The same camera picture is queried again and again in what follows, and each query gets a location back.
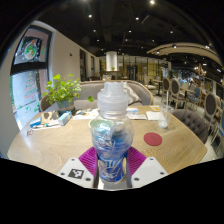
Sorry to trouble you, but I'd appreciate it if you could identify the flat round red coaster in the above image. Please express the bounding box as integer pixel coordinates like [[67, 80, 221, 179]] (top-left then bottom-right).
[[143, 132, 163, 147]]

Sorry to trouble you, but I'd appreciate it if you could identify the green potted plant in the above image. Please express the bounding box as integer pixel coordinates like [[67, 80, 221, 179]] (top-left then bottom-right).
[[42, 73, 95, 113]]

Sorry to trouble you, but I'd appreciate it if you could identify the clear bottle with blue label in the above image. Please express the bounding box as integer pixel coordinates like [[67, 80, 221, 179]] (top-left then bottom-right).
[[88, 80, 135, 184]]

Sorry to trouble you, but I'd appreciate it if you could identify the grey upholstered wooden sofa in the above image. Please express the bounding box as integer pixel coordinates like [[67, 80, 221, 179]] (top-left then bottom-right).
[[39, 79, 154, 113]]

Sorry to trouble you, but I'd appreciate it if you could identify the colourful window poster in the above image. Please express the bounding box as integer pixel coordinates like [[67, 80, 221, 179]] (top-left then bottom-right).
[[13, 28, 53, 66]]

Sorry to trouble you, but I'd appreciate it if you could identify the group of ceiling spotlights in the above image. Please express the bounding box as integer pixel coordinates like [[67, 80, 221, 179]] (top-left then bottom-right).
[[84, 0, 214, 51]]

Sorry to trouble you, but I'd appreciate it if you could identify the blue tissue pack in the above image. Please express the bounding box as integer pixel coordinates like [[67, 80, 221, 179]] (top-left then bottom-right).
[[58, 110, 73, 127]]

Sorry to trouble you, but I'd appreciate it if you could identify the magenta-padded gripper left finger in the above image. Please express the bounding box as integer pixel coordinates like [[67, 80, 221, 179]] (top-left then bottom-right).
[[56, 146, 100, 189]]

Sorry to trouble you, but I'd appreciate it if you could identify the grey tufted armchair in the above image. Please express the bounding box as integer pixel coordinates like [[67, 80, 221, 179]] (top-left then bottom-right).
[[172, 108, 210, 144]]

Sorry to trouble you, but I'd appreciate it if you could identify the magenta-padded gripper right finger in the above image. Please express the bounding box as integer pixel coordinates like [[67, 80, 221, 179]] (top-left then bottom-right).
[[125, 145, 169, 189]]

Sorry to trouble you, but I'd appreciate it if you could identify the white paper napkin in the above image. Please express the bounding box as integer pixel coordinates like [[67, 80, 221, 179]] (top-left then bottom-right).
[[145, 110, 163, 121]]

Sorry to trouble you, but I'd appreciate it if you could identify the small blue white box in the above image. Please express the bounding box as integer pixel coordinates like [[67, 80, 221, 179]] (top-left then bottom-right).
[[125, 107, 140, 115]]

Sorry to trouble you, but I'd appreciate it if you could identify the clear plastic cup with straw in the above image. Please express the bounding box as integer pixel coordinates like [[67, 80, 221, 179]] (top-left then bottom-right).
[[157, 89, 175, 130]]

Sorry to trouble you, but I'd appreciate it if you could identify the group of dining chairs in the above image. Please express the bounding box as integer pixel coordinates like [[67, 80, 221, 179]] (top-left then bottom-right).
[[143, 74, 224, 158]]

